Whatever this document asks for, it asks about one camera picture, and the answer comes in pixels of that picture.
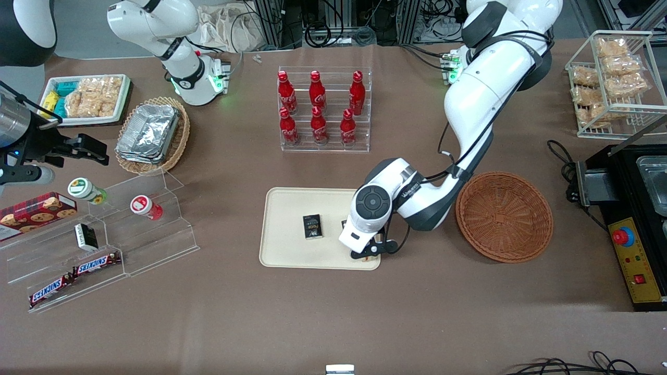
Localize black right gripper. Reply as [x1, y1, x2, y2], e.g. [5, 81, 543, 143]
[10, 116, 110, 168]

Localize white rectangular snack tray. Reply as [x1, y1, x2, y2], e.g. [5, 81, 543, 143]
[39, 74, 132, 127]

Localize light oval wicker basket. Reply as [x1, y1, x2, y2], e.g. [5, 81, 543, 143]
[115, 96, 191, 176]

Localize beige plastic tray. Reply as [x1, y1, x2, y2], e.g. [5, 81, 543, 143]
[259, 187, 381, 271]

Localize brown round wicker basket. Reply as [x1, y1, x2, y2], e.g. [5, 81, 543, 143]
[455, 172, 554, 264]

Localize green bottle with white cap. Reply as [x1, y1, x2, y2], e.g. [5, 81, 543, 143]
[68, 178, 108, 205]

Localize clear rice cracker bag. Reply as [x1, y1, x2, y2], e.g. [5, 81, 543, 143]
[64, 78, 104, 119]
[98, 76, 123, 118]

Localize aluminium foil container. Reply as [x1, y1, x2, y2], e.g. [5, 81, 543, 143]
[116, 148, 175, 165]
[117, 104, 180, 157]

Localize small black snack box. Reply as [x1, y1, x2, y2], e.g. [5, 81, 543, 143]
[303, 214, 324, 240]

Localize red bottle with white cap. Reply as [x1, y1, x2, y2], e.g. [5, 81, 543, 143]
[130, 195, 164, 221]

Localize red chocolate cookie box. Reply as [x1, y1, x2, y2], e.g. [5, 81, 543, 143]
[0, 192, 78, 242]

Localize small black white box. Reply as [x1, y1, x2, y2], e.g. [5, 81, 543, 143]
[74, 223, 99, 252]

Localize clear acrylic step shelf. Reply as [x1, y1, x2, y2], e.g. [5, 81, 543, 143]
[0, 169, 201, 314]

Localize snickers chocolate bar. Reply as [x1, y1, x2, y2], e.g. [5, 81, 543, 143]
[29, 273, 76, 308]
[72, 252, 122, 277]

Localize clear acrylic bottle rack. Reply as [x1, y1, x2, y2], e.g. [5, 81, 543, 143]
[278, 66, 372, 153]

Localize red cola bottle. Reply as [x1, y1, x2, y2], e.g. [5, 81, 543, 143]
[310, 106, 329, 145]
[279, 107, 300, 147]
[349, 71, 366, 116]
[278, 71, 298, 115]
[308, 71, 327, 113]
[340, 108, 357, 147]

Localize beige cloth bag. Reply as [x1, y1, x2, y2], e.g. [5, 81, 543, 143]
[195, 4, 267, 53]

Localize black countertop appliance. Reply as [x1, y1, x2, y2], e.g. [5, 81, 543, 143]
[576, 143, 667, 219]

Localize clear bagged pastry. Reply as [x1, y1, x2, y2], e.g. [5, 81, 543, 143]
[597, 39, 630, 58]
[571, 67, 601, 87]
[579, 104, 626, 129]
[602, 55, 643, 75]
[604, 73, 649, 98]
[572, 86, 604, 107]

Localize yellow emergency stop control box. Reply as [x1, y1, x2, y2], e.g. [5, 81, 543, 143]
[599, 201, 667, 312]

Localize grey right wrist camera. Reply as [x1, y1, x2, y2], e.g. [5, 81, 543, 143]
[0, 164, 56, 196]

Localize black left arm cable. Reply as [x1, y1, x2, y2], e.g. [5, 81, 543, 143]
[386, 30, 554, 256]

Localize black floor cable bundle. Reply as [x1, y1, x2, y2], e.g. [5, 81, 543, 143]
[503, 351, 667, 375]

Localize black arm base cables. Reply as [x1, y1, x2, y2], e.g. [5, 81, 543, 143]
[400, 44, 450, 71]

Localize black appliance power cable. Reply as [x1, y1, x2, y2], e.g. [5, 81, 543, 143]
[547, 140, 610, 233]

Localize black background cable bundle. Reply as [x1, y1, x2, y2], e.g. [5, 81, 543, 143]
[284, 0, 399, 47]

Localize aluminium frame post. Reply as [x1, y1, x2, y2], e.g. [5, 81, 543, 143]
[397, 0, 422, 44]
[254, 0, 285, 48]

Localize white wire rack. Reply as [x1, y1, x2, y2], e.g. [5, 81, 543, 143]
[565, 30, 667, 140]

